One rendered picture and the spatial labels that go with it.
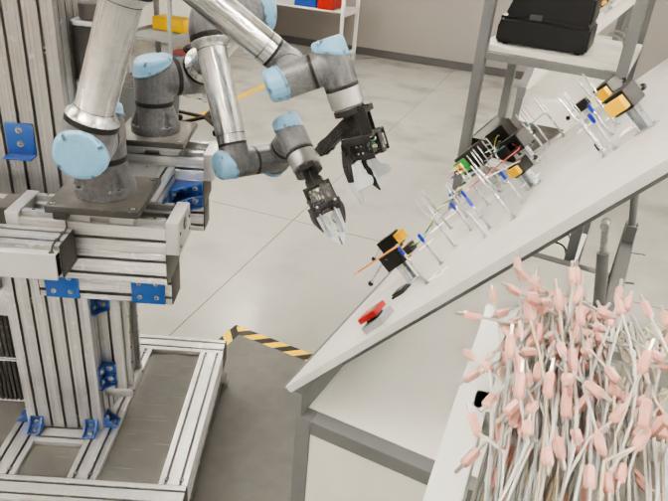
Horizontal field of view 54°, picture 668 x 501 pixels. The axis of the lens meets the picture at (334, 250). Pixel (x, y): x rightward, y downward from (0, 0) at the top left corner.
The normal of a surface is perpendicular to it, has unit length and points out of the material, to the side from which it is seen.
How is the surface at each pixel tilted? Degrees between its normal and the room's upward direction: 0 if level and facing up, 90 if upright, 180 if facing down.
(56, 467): 0
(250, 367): 0
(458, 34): 90
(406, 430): 0
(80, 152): 97
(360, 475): 90
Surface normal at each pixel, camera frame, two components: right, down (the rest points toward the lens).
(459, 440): 0.07, -0.88
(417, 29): -0.36, 0.42
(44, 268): -0.01, 0.47
